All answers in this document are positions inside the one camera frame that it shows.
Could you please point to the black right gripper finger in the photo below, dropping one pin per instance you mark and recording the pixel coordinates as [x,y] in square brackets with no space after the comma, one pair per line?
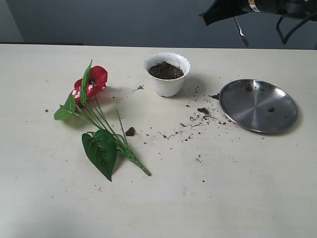
[224,9]

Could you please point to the metal spoon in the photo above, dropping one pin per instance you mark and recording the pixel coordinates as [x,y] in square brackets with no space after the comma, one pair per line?
[241,34]

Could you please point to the robot arm right grey black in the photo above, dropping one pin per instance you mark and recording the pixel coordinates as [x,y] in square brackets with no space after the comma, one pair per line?
[298,9]

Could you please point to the white plastic flower pot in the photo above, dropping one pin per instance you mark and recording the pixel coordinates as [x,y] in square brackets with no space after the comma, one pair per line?
[167,87]

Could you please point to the red artificial anthurium flower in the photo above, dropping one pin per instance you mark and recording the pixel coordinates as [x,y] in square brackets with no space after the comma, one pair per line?
[101,146]

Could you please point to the round steel plate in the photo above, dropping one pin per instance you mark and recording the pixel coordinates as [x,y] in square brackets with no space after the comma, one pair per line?
[258,106]

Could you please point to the soil clump near plate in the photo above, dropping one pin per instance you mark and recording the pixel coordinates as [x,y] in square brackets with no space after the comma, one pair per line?
[203,110]

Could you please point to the dark soil clump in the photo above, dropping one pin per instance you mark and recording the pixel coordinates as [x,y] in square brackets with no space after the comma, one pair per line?
[130,132]

